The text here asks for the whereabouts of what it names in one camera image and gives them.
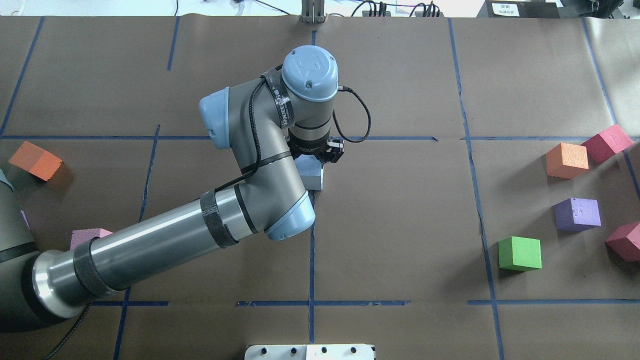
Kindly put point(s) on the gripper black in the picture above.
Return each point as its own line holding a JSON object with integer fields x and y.
{"x": 309, "y": 149}

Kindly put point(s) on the light blue block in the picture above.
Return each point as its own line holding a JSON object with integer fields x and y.
{"x": 304, "y": 161}
{"x": 320, "y": 185}

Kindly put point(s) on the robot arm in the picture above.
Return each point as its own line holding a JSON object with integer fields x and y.
{"x": 266, "y": 122}

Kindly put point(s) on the black connector strip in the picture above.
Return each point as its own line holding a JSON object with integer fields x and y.
{"x": 381, "y": 9}

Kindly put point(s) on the black power box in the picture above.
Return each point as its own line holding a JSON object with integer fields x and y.
{"x": 518, "y": 9}

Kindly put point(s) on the green block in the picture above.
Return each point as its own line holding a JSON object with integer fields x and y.
{"x": 521, "y": 254}

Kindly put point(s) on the orange block right side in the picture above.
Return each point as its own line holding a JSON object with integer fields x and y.
{"x": 566, "y": 161}

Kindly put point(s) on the orange block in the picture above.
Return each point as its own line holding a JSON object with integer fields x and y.
{"x": 36, "y": 161}
{"x": 566, "y": 161}

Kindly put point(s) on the pink block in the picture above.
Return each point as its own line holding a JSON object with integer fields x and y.
{"x": 81, "y": 236}

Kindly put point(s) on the purple block right side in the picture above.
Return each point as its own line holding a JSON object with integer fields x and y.
{"x": 577, "y": 214}

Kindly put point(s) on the purple block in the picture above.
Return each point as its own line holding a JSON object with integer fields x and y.
{"x": 25, "y": 220}
{"x": 577, "y": 214}

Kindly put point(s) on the orange block left side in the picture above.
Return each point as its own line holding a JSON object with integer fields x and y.
{"x": 36, "y": 161}

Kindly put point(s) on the red block far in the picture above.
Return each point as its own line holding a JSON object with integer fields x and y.
{"x": 607, "y": 143}

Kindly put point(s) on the red block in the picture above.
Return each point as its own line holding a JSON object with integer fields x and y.
{"x": 607, "y": 143}
{"x": 625, "y": 242}

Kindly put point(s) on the purple block left side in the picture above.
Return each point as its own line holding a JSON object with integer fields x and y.
{"x": 25, "y": 220}

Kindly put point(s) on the red block near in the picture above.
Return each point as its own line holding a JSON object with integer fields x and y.
{"x": 625, "y": 242}

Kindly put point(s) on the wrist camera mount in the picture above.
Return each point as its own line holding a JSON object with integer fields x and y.
{"x": 333, "y": 151}

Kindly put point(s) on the aluminium frame post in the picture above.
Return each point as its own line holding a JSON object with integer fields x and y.
{"x": 313, "y": 12}

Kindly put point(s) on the white pedestal column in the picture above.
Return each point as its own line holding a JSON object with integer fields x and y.
{"x": 333, "y": 351}

